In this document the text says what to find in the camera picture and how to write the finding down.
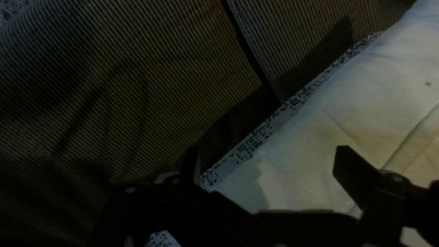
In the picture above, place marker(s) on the olive fabric sofa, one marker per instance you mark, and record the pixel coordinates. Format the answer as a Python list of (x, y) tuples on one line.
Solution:
[(114, 83)]

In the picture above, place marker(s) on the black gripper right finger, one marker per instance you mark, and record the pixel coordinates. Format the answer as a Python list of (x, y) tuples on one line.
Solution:
[(365, 183)]

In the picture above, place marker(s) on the medium olive sofa back cushion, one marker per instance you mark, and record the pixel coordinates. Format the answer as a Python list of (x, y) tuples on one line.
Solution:
[(297, 37)]

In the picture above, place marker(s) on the white embroidered pillow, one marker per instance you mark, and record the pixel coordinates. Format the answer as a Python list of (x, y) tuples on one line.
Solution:
[(347, 119)]

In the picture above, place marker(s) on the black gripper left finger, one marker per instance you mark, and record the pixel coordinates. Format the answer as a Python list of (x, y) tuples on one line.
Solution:
[(183, 207)]

